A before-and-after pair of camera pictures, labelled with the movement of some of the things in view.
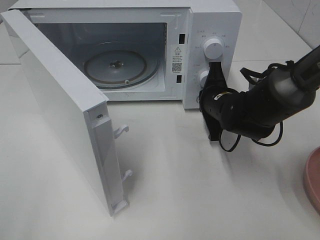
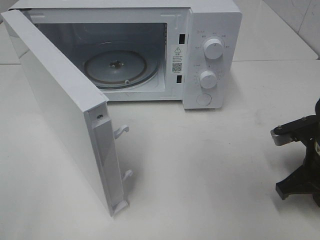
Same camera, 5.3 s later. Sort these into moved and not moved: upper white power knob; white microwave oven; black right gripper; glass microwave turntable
Moved: black right gripper
Not moved: upper white power knob; white microwave oven; glass microwave turntable
